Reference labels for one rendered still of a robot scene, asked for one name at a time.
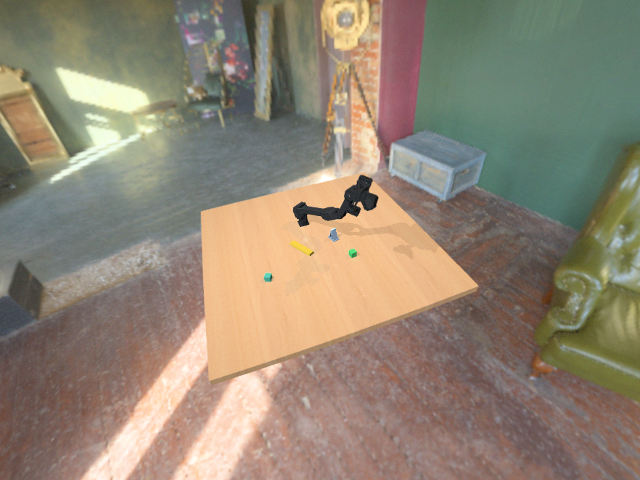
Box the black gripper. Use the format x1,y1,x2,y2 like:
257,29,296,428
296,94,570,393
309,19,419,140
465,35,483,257
346,175,373,217

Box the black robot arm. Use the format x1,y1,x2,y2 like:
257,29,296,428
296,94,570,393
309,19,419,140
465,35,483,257
293,184,379,227

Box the yellow bar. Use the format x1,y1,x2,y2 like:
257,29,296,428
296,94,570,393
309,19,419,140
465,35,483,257
290,240,313,256

